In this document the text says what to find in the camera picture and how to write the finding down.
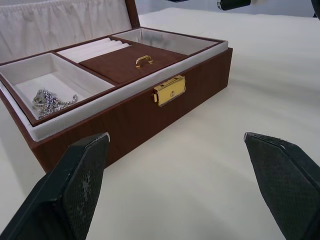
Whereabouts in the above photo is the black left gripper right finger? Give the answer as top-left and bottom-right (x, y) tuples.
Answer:
(243, 131), (320, 240)

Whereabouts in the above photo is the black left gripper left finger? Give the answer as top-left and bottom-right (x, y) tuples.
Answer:
(0, 132), (111, 240)

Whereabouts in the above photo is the brown wood-grain jewelry box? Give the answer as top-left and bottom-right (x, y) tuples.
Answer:
(0, 0), (234, 174)

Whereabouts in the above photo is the brown white-lined jewelry tray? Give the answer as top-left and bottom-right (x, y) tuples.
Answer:
(0, 26), (223, 127)

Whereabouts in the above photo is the silver chain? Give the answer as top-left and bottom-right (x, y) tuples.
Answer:
(32, 87), (78, 120)

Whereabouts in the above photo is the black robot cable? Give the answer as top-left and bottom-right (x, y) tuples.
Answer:
(310, 0), (320, 19)

